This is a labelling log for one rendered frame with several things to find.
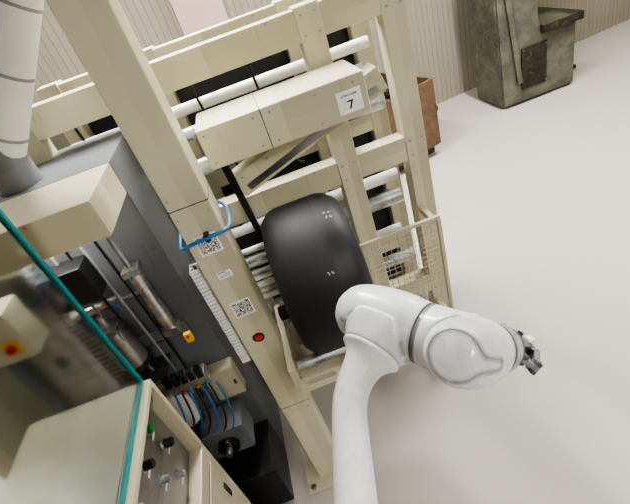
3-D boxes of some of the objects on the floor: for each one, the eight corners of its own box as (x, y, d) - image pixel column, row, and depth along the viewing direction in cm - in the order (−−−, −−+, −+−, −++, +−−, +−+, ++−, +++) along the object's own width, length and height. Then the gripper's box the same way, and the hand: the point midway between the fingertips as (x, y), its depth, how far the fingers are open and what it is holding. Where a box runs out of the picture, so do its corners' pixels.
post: (320, 478, 223) (-43, -150, 83) (314, 455, 234) (-14, -135, 94) (344, 469, 223) (22, -173, 83) (337, 446, 234) (43, -155, 94)
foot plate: (310, 496, 218) (309, 494, 216) (300, 448, 240) (299, 446, 238) (360, 476, 218) (359, 474, 217) (345, 430, 240) (344, 428, 239)
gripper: (545, 358, 69) (569, 350, 87) (479, 305, 76) (514, 308, 95) (515, 392, 71) (544, 377, 90) (453, 337, 78) (493, 334, 97)
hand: (525, 342), depth 89 cm, fingers closed
